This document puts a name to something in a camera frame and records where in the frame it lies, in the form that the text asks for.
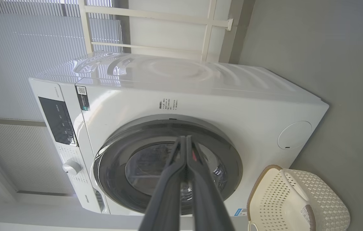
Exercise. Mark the white window blind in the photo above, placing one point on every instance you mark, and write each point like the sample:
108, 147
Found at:
24, 48
24, 160

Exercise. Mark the white washer dial knob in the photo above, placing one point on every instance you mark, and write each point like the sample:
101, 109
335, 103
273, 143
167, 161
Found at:
71, 167

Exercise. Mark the black round glass washer door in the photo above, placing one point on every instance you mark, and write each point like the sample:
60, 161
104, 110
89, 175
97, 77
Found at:
120, 179

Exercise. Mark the white metal rack frame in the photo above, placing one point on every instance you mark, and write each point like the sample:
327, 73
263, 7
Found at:
155, 16

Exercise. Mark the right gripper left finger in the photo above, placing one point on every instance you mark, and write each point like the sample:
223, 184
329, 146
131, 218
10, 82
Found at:
165, 208

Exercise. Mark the white front-load washing machine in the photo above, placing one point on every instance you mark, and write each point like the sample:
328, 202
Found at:
232, 96

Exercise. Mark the round white filter cover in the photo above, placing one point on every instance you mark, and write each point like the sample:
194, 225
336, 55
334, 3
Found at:
294, 134

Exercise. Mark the blue energy label sticker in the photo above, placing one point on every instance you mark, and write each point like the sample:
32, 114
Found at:
239, 212

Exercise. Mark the cream perforated laundry basket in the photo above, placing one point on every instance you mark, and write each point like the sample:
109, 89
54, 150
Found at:
297, 199

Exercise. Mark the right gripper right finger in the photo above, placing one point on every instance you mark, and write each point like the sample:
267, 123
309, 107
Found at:
208, 208

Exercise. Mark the black QR code sticker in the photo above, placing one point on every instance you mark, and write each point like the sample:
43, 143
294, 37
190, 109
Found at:
82, 98

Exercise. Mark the basket product label sticker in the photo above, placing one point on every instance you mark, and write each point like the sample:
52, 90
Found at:
306, 216

